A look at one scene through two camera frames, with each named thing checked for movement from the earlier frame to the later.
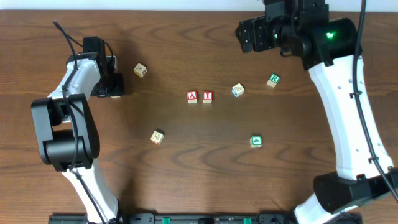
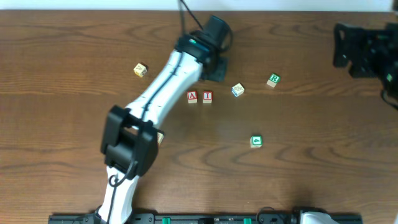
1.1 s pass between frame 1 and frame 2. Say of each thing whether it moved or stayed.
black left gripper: moved
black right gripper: moved
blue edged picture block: stayed
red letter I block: stayed
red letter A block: stayed
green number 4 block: stayed
